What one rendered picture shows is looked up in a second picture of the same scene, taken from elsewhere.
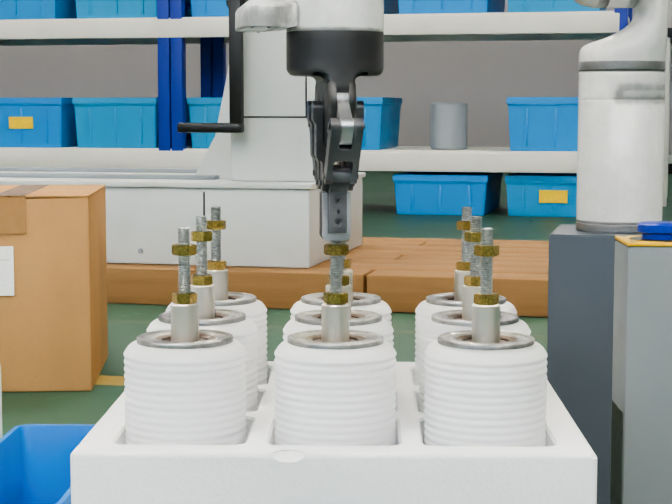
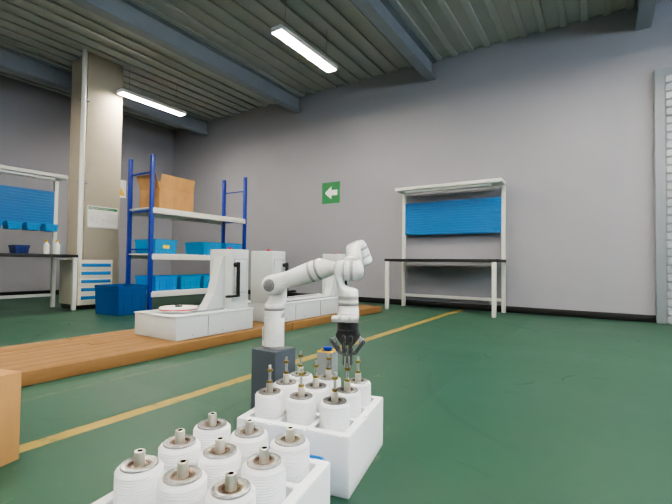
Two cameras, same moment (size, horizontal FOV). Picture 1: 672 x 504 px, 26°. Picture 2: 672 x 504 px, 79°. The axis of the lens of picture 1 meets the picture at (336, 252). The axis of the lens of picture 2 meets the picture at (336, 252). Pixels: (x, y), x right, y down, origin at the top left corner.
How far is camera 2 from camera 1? 1.53 m
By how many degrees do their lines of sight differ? 70
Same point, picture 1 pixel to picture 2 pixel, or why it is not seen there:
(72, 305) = (12, 423)
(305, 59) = (354, 327)
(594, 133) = (276, 325)
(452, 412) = (365, 397)
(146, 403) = (343, 418)
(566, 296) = (278, 367)
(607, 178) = (280, 336)
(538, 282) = (73, 364)
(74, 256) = (14, 400)
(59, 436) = not seen: hidden behind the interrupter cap
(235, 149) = not seen: outside the picture
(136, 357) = (341, 408)
